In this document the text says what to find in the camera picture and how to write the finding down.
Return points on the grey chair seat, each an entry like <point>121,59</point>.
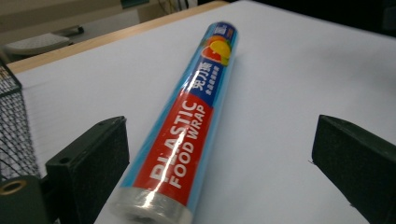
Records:
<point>37,43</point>

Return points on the blue plastic wrap roll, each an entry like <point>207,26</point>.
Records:
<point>183,133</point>

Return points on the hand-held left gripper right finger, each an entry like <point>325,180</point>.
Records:
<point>358,161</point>

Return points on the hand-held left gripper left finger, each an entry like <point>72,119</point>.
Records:
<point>90,168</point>

